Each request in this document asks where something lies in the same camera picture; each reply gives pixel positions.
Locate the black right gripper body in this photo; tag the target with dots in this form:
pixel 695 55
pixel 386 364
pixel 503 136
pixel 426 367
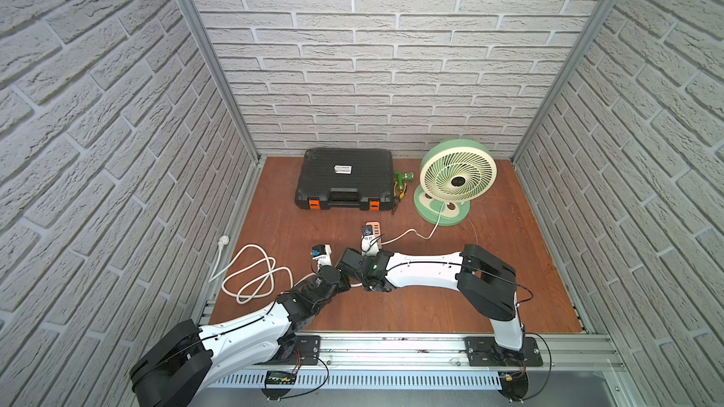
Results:
pixel 370 260

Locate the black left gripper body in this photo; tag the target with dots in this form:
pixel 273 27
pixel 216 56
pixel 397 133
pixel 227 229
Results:
pixel 344 279

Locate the pink power strip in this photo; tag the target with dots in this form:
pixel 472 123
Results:
pixel 371 233

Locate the green and cream desk fan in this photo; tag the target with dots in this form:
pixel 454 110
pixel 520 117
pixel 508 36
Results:
pixel 452 174

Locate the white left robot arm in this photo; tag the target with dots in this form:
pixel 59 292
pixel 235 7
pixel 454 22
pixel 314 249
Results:
pixel 189 358

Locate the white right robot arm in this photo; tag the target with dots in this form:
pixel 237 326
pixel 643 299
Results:
pixel 488 283

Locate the small green circuit board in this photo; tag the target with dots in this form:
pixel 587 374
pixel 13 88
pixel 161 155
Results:
pixel 280 378

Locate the black plastic tool case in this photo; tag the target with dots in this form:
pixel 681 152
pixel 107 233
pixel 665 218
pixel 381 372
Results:
pixel 346 178

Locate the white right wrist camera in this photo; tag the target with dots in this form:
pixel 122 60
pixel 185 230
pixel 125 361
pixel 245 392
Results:
pixel 374 250

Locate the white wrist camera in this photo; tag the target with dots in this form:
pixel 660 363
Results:
pixel 374 250
pixel 321 256

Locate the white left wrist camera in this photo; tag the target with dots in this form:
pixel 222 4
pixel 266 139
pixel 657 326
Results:
pixel 321 256

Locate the yellow handled pliers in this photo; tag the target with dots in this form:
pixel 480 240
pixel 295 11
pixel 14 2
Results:
pixel 399 193

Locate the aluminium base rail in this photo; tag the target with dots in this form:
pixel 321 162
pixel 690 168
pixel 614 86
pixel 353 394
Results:
pixel 557 370

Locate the green garden hose nozzle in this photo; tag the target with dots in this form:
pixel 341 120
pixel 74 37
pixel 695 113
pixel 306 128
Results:
pixel 401 179

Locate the white strip plug on cable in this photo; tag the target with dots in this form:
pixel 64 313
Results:
pixel 223 241

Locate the aluminium corner frame post left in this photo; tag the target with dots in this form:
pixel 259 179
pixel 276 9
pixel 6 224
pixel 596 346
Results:
pixel 196 26

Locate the aluminium corner frame post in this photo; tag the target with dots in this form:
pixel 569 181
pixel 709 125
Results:
pixel 588 35
pixel 196 26

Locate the aluminium corner frame post right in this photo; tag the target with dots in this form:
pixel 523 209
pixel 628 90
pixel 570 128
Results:
pixel 588 35

